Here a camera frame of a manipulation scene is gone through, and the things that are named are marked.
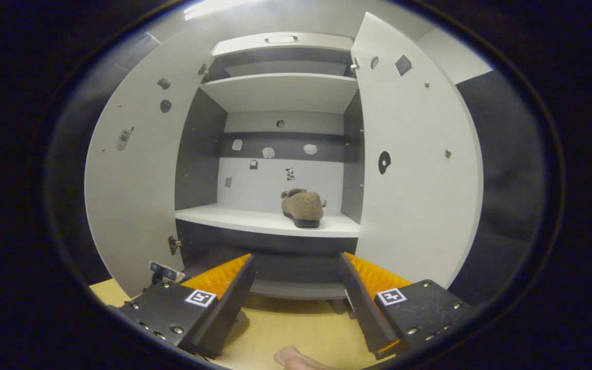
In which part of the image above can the white cabinet shelf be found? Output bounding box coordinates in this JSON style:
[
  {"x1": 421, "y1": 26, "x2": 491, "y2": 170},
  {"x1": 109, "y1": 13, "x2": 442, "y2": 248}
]
[
  {"x1": 175, "y1": 203, "x2": 361, "y2": 238},
  {"x1": 199, "y1": 73, "x2": 359, "y2": 115}
]

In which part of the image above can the silver webcam on stand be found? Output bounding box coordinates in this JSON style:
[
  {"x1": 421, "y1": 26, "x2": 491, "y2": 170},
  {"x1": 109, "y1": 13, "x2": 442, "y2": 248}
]
[{"x1": 149, "y1": 261, "x2": 186, "y2": 286}]

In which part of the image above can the brown shoe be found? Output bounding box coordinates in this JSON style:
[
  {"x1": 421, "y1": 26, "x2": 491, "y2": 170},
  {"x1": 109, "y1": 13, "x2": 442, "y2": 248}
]
[{"x1": 281, "y1": 188, "x2": 326, "y2": 228}]

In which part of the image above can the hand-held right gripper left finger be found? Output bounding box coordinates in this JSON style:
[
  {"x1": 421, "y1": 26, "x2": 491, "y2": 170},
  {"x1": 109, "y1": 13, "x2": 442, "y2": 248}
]
[{"x1": 119, "y1": 253, "x2": 256, "y2": 359}]

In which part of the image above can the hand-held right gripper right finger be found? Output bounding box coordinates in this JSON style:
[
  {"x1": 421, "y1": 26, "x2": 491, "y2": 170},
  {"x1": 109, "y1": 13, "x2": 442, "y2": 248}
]
[{"x1": 338, "y1": 252, "x2": 479, "y2": 360}]

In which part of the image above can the black backdrop cloth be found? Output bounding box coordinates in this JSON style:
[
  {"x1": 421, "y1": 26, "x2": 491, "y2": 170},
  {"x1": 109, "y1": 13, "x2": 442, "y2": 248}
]
[{"x1": 44, "y1": 31, "x2": 548, "y2": 309}]

